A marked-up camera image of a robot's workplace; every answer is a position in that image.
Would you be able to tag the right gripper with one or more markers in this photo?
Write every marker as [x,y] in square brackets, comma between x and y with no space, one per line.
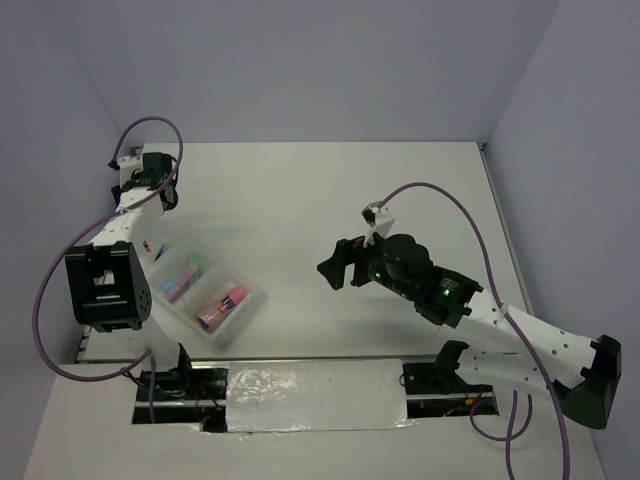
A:
[345,253]

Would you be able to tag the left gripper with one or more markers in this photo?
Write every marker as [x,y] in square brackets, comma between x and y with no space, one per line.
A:
[115,194]

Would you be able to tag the green highlighter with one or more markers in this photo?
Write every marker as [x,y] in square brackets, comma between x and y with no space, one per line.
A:
[195,263]

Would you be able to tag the blue highlighter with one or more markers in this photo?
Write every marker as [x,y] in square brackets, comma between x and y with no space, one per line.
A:
[170,286]

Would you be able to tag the pink highlighter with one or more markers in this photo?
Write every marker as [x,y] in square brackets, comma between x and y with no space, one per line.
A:
[187,278]
[232,299]

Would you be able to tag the blue pen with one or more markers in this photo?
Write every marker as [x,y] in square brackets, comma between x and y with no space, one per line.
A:
[160,252]

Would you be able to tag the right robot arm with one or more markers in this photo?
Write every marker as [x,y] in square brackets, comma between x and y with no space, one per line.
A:
[533,356]

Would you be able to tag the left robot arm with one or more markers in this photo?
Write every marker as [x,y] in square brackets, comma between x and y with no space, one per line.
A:
[107,276]

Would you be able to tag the pink highlighter in container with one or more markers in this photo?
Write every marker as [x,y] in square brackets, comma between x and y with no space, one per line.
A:
[232,299]

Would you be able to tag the clear plastic container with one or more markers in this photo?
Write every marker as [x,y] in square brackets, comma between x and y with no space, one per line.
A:
[215,280]

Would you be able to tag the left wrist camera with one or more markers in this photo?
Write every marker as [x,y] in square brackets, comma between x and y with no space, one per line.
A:
[126,167]

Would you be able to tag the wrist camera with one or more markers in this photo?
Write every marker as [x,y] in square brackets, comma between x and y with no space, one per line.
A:
[126,167]
[380,221]

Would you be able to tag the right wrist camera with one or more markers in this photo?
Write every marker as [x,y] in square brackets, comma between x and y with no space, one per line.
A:
[380,221]

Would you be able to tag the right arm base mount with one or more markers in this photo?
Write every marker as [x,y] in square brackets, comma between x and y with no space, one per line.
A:
[429,396]

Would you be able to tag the right table rail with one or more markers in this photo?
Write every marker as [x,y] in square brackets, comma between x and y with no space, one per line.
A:
[508,238]

